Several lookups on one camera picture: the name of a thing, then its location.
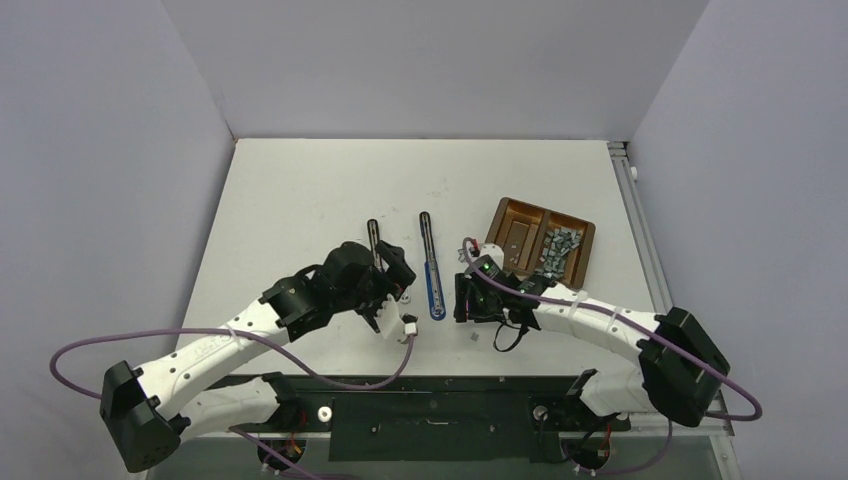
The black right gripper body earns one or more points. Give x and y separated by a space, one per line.
475 305

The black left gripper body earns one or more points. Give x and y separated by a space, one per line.
393 281

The brown wooden tray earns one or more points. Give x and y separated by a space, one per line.
519 229

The black stapler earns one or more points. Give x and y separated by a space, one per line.
373 231

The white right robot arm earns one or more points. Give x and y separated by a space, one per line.
674 361

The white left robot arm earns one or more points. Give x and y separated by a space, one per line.
149 410

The pile of staple strips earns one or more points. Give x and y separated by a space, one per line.
558 246

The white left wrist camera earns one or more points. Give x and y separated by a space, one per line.
394 324

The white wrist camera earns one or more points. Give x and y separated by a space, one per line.
394 324
494 251

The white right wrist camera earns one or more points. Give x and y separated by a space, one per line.
494 251

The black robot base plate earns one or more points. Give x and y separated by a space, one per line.
439 418

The aluminium side rail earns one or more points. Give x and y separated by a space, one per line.
637 268

